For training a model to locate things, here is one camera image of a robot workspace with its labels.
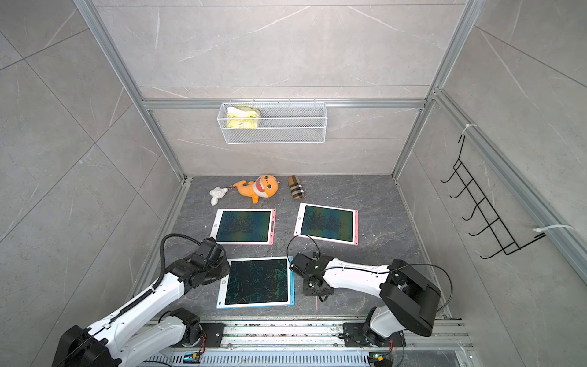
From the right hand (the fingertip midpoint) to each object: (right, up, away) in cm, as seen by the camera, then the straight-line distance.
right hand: (314, 291), depth 84 cm
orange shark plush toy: (-22, +40, +23) cm, 51 cm away
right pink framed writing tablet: (+7, +23, +18) cm, 30 cm away
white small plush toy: (-46, +37, +25) cm, 64 cm away
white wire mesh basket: (-17, +69, +17) cm, 73 cm away
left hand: (-32, +10, +1) cm, 34 cm away
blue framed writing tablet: (-21, +3, 0) cm, 22 cm away
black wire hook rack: (+50, +32, -17) cm, 62 cm away
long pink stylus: (+1, -3, -4) cm, 5 cm away
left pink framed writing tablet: (-31, +22, +17) cm, 41 cm away
